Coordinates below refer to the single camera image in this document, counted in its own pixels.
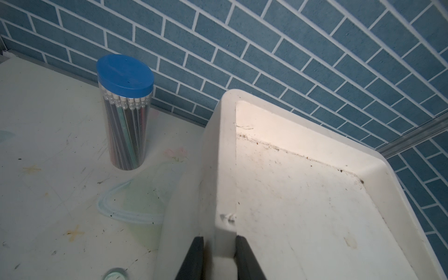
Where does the green folded umbrella left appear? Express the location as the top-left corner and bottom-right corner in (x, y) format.
(102, 268), (129, 280)

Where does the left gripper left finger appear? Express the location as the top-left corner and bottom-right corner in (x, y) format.
(175, 236), (204, 280)

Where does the floral table mat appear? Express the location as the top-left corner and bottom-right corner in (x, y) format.
(1, 57), (203, 280)

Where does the blue lid pencil tube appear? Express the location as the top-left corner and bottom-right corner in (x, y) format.
(96, 54), (155, 170)

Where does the white plastic drawer cabinet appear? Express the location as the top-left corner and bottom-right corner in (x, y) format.
(154, 89), (446, 280)

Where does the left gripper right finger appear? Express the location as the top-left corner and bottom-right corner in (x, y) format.
(234, 236), (266, 280)

